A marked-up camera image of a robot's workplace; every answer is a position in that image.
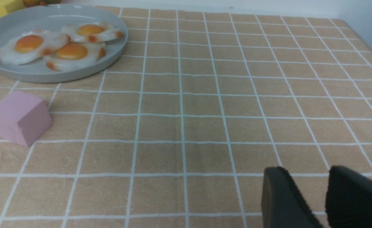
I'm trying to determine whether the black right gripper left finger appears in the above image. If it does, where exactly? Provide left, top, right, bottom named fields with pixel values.
left=261, top=167, right=323, bottom=228

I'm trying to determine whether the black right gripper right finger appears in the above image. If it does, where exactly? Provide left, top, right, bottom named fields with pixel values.
left=325, top=165, right=372, bottom=228

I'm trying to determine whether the fried egg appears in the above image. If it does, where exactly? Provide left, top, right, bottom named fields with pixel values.
left=61, top=22, right=124, bottom=43
left=0, top=30, right=71, bottom=65
left=43, top=42, right=106, bottom=71

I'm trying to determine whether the checked beige tablecloth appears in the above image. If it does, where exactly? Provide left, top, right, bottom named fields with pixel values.
left=0, top=7, right=372, bottom=228

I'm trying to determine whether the pink foam cube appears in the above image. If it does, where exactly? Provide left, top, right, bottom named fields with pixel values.
left=0, top=91, right=53, bottom=146

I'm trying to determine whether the grey plate with eggs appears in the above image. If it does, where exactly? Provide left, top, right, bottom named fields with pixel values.
left=0, top=4, right=128, bottom=84

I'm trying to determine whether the red yellow apple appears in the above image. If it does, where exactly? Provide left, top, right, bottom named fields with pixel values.
left=23, top=0, right=62, bottom=8

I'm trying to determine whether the yellow foam cube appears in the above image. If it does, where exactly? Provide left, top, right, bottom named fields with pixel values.
left=0, top=0, right=25, bottom=18

